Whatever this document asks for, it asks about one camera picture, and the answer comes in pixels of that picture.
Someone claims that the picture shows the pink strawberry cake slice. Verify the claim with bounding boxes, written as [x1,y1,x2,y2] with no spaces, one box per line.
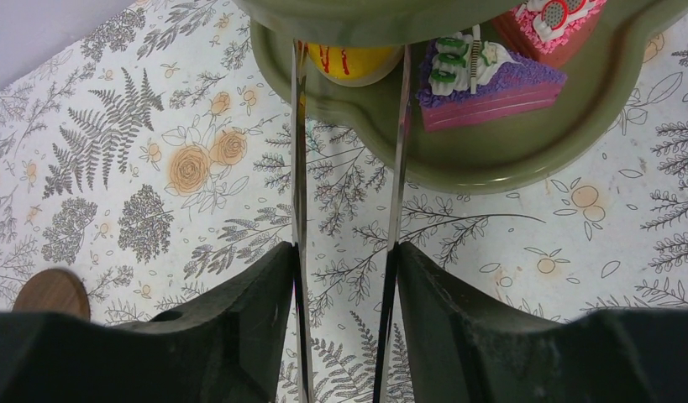
[491,0,606,68]

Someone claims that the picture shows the dark brown round coaster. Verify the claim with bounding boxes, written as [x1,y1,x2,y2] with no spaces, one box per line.
[12,268,91,321]

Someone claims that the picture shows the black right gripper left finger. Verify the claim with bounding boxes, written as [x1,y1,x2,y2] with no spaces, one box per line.
[0,242,295,402]

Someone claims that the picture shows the metal tongs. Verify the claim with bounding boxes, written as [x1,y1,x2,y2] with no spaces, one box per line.
[291,40,412,402]

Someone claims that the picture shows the purple candy packet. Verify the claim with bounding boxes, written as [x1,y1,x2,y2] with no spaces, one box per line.
[417,25,567,133]

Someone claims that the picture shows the floral tablecloth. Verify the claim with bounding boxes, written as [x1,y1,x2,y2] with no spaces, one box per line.
[0,0,688,403]

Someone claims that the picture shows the yellow frosted donut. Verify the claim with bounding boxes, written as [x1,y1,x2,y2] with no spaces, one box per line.
[306,43,404,87]

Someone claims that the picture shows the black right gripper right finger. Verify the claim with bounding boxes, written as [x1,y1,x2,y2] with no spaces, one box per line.
[398,243,688,402]

